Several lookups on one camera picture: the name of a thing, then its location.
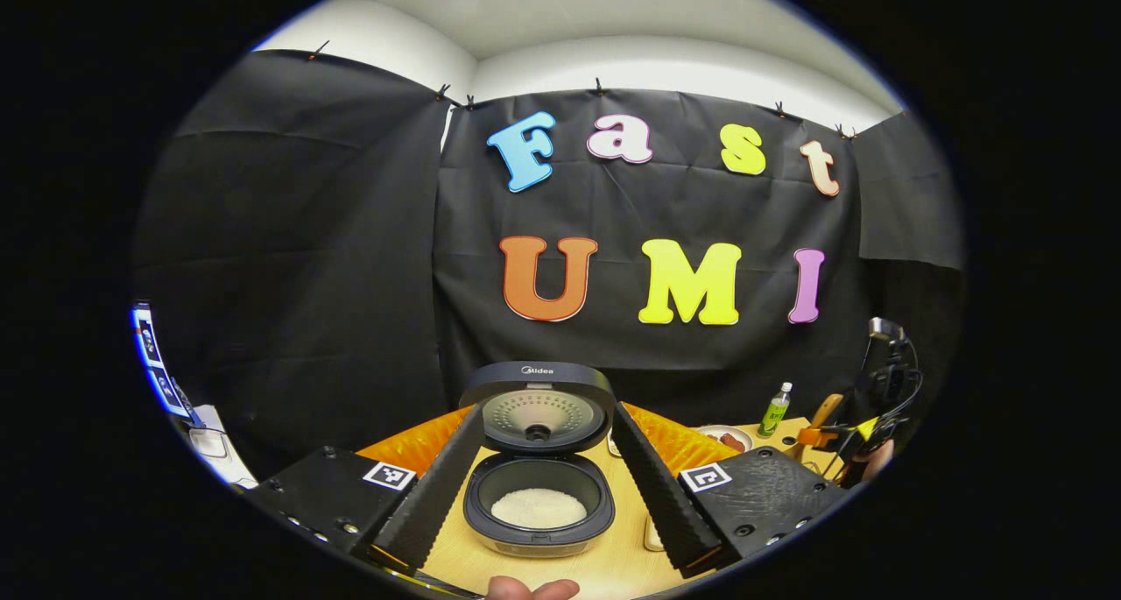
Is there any white round plate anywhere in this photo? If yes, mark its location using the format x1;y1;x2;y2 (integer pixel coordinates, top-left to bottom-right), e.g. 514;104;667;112
695;424;755;455

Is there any green drink bottle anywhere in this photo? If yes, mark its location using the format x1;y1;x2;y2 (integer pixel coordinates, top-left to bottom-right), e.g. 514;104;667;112
757;382;794;440

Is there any white rice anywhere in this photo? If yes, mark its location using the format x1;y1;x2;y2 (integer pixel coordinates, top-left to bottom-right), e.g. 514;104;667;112
490;487;589;532

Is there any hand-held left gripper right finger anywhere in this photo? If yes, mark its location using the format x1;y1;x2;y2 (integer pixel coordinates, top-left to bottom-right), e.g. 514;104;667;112
610;400;847;579

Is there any dark grey rice cooker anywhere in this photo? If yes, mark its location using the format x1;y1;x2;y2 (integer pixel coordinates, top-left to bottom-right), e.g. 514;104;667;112
457;360;617;560

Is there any black backdrop cloth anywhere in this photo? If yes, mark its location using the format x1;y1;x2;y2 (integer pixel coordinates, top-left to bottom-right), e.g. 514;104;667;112
131;50;969;483

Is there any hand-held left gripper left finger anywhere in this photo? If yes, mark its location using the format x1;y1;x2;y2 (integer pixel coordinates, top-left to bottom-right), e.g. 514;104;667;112
252;403;487;575

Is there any computer monitor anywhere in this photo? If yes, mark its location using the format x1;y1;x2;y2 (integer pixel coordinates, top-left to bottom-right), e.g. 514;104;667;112
131;301;195;422

